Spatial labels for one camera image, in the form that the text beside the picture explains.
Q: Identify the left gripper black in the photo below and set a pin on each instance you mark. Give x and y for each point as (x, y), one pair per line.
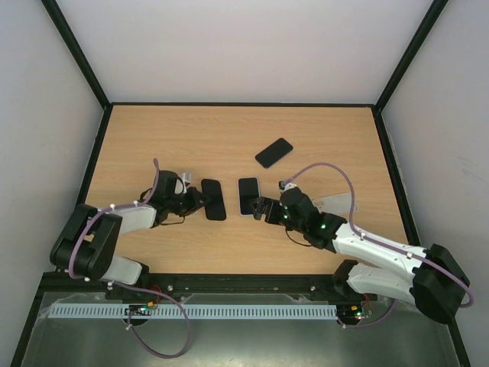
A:
(195, 203)

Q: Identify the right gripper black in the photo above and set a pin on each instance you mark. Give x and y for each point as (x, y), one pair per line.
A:
(265, 209)

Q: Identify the silver white phone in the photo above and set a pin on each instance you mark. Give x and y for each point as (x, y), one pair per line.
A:
(248, 193)

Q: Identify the lilac phone case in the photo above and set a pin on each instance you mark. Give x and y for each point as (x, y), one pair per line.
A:
(240, 212)

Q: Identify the black phone case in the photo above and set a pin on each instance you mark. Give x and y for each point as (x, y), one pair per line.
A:
(224, 218)

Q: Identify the blue phone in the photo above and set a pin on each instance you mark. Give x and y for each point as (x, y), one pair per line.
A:
(213, 199)

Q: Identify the dark blue phone screen up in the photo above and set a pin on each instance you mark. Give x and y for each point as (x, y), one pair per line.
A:
(273, 153)

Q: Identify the clear phone case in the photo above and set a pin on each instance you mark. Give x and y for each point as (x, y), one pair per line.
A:
(339, 204)

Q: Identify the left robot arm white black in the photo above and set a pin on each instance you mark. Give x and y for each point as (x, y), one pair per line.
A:
(86, 245)

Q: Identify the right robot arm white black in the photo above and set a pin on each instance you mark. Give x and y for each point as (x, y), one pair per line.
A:
(338, 236)

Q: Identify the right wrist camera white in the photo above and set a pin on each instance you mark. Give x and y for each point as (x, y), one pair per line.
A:
(284, 186)

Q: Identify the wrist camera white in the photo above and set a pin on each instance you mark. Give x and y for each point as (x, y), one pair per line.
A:
(284, 186)
(183, 182)

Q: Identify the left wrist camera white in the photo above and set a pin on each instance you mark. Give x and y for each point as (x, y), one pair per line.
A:
(183, 182)

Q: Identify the black front mounting rail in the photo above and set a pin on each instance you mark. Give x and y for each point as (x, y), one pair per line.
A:
(244, 284)

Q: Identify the light blue slotted cable duct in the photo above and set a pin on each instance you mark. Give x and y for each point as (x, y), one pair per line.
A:
(195, 312)

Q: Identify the black aluminium frame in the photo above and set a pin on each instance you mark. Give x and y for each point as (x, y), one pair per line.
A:
(65, 31)

